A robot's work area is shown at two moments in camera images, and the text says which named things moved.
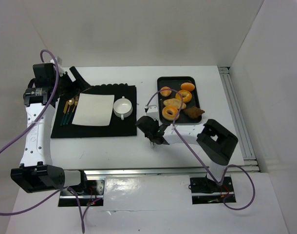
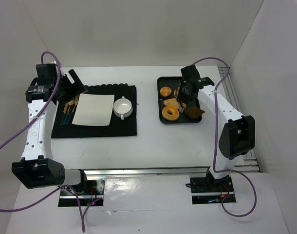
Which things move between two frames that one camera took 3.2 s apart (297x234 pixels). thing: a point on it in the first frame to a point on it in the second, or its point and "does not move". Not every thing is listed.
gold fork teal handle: x=76 y=101 does not move
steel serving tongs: x=153 y=144 to x=181 y=106
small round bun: x=166 y=92 does not move
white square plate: x=94 y=109 does not move
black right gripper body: x=145 y=126 to x=183 y=95
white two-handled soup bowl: x=122 y=107 does not move
